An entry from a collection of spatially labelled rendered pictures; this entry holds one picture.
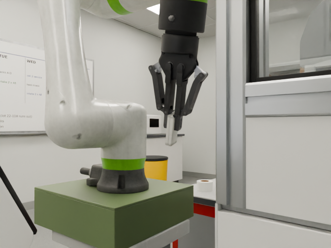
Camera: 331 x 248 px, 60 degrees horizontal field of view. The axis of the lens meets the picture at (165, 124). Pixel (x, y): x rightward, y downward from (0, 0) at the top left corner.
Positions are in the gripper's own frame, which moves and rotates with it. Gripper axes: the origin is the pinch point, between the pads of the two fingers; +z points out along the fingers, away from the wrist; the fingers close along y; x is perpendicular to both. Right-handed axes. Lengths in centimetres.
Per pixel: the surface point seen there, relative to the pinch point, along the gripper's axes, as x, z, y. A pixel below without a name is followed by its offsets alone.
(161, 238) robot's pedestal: -1.5, 31.1, 0.9
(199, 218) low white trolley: -41, 50, 3
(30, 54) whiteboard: -195, 21, 289
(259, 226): 25.6, -0.8, -23.1
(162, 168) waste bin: -228, 138, 110
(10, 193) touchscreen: 44.8, -10.2, -9.3
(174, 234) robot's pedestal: -6.9, 33.0, -0.5
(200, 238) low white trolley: -39, 57, 1
